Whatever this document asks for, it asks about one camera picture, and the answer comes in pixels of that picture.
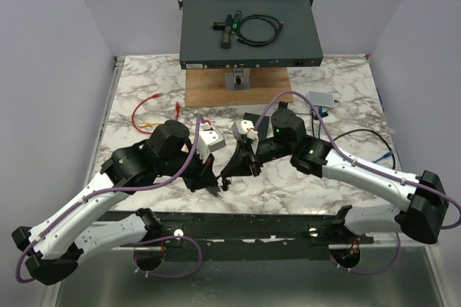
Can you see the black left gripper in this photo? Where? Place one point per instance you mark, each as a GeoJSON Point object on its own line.
{"type": "Point", "coordinates": [204, 176]}

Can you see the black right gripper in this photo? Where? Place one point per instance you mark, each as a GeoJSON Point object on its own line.
{"type": "Point", "coordinates": [240, 164]}

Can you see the black network switch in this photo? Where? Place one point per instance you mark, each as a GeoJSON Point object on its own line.
{"type": "Point", "coordinates": [263, 127]}

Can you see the black power adapter with cable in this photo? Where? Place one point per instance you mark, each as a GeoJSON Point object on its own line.
{"type": "Point", "coordinates": [324, 112]}

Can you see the white grey small switch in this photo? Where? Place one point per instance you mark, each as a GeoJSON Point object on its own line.
{"type": "Point", "coordinates": [321, 99]}

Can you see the small black power adapter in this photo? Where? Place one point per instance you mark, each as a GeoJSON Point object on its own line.
{"type": "Point", "coordinates": [218, 191]}

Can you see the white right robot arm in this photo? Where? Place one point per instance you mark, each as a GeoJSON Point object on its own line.
{"type": "Point", "coordinates": [415, 204]}

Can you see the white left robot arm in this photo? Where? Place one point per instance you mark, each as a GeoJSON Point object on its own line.
{"type": "Point", "coordinates": [54, 249]}

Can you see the wooden board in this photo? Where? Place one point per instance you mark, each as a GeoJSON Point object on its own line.
{"type": "Point", "coordinates": [206, 87]}

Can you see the grey rack unit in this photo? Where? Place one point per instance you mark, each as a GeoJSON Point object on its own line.
{"type": "Point", "coordinates": [270, 34]}

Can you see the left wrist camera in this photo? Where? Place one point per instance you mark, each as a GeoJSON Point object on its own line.
{"type": "Point", "coordinates": [209, 140]}

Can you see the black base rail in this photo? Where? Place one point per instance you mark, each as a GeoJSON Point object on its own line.
{"type": "Point", "coordinates": [246, 237]}

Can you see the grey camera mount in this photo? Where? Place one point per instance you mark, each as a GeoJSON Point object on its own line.
{"type": "Point", "coordinates": [238, 79]}

